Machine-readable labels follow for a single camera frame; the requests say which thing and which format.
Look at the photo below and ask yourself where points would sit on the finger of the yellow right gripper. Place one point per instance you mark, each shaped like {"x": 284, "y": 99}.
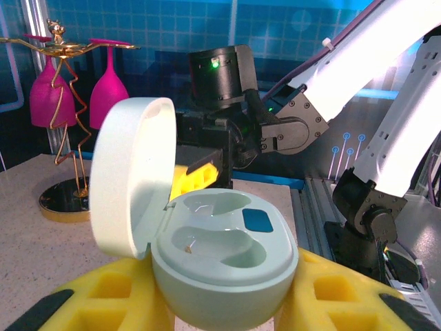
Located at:
{"x": 196, "y": 179}

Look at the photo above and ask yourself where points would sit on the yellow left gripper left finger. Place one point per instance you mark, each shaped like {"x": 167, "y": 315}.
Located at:
{"x": 138, "y": 303}

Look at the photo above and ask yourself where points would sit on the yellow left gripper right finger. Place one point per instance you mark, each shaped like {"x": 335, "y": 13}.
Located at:
{"x": 306, "y": 307}

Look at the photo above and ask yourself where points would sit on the mint green earbud case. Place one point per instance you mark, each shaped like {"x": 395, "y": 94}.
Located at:
{"x": 224, "y": 286}

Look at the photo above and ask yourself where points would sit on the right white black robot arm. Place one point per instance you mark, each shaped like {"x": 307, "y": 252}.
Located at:
{"x": 361, "y": 51}

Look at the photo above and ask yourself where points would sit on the pink wine glass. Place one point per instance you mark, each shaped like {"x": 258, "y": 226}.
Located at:
{"x": 51, "y": 100}
{"x": 108, "y": 96}

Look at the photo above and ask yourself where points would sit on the aluminium front frame rails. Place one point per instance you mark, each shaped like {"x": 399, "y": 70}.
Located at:
{"x": 310, "y": 213}

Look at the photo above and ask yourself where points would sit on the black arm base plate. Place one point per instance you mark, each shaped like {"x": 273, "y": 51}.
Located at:
{"x": 406, "y": 272}

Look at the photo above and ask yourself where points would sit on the aluminium frame post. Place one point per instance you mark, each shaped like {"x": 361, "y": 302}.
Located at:
{"x": 34, "y": 20}

